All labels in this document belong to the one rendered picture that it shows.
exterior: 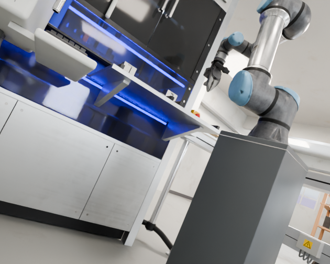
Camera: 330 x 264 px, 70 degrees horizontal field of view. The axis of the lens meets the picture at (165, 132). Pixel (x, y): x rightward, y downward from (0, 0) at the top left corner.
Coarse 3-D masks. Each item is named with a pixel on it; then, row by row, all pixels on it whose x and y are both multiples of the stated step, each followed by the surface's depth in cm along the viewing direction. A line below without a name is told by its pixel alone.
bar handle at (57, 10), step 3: (57, 0) 73; (60, 0) 73; (63, 0) 74; (66, 0) 75; (54, 3) 73; (57, 3) 73; (60, 3) 74; (63, 3) 74; (54, 6) 73; (57, 6) 73; (60, 6) 74; (54, 9) 73; (57, 9) 73; (60, 9) 74; (57, 12) 74
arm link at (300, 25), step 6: (306, 6) 95; (306, 12) 95; (300, 18) 95; (306, 18) 96; (294, 24) 97; (300, 24) 97; (306, 24) 98; (282, 30) 107; (288, 30) 102; (294, 30) 100; (300, 30) 100; (282, 36) 109; (288, 36) 106; (294, 36) 104; (282, 42) 115; (246, 48) 135; (252, 48) 131; (246, 54) 138
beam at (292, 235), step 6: (288, 228) 154; (294, 228) 152; (288, 234) 153; (294, 234) 150; (306, 234) 145; (288, 240) 151; (294, 240) 149; (318, 240) 139; (288, 246) 150; (294, 246) 147; (324, 246) 136; (306, 252) 141; (324, 252) 134; (312, 258) 138; (318, 258) 135; (324, 258) 133
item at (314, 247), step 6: (300, 234) 143; (300, 240) 142; (306, 240) 139; (312, 240) 137; (300, 246) 141; (306, 246) 138; (312, 246) 136; (318, 246) 134; (312, 252) 135; (318, 252) 133
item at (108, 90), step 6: (108, 84) 127; (114, 84) 117; (120, 84) 110; (126, 84) 109; (102, 90) 133; (108, 90) 122; (114, 90) 116; (120, 90) 114; (102, 96) 127; (108, 96) 122; (96, 102) 132; (102, 102) 129
